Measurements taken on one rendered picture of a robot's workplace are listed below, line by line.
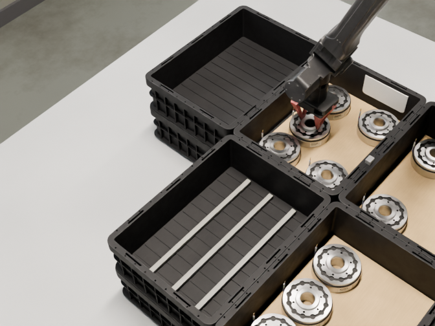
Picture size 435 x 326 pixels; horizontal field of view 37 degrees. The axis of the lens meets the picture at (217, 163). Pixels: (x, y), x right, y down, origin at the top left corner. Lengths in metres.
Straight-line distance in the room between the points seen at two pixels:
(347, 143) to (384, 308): 0.45
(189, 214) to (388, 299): 0.48
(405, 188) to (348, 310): 0.36
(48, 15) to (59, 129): 1.68
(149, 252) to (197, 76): 0.58
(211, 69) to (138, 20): 1.60
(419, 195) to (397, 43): 0.73
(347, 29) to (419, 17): 2.17
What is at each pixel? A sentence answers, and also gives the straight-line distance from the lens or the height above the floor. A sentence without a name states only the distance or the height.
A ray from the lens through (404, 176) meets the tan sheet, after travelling 1.61.
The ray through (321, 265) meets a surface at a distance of 1.40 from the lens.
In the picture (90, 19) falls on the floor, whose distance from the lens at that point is 3.46.
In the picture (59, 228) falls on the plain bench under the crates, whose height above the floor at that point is 0.70.
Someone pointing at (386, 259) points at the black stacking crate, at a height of 0.86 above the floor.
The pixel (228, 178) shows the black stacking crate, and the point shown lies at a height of 0.83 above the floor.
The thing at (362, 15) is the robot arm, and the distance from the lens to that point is 1.27.
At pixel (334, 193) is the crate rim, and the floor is 0.93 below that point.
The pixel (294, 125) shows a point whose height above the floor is 0.86.
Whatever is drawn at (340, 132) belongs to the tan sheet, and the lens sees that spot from 1.67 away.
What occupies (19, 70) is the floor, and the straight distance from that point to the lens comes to 3.24.
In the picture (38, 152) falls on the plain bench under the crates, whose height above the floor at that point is 0.70.
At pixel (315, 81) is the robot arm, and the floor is 1.06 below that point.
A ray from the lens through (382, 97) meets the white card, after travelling 1.72.
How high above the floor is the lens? 2.05
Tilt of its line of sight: 50 degrees down
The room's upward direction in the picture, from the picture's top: 2 degrees counter-clockwise
